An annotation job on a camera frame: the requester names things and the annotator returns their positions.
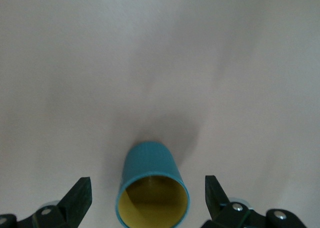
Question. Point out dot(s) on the teal ribbed mug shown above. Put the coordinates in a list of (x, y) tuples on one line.
[(150, 160)]

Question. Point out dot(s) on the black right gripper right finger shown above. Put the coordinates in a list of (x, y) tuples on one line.
[(220, 210)]

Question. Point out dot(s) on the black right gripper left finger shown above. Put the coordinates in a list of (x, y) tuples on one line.
[(75, 203)]

